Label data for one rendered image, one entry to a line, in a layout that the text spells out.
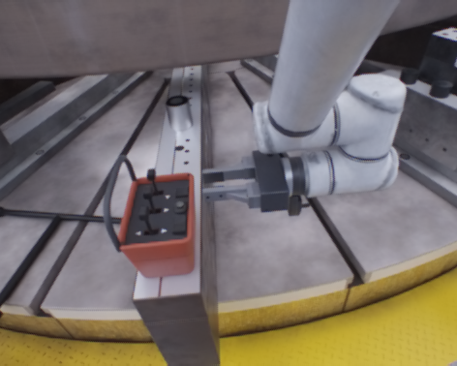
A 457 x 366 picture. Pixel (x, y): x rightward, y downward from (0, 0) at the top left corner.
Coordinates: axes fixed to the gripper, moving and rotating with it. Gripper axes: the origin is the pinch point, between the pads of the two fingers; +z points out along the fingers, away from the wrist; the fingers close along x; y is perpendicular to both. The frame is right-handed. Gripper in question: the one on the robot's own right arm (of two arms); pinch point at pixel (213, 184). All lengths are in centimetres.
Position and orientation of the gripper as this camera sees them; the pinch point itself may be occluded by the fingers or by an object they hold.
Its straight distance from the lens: 61.6
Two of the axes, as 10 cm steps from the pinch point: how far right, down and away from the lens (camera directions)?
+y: -0.8, -7.5, -6.6
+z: -9.9, 1.0, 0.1
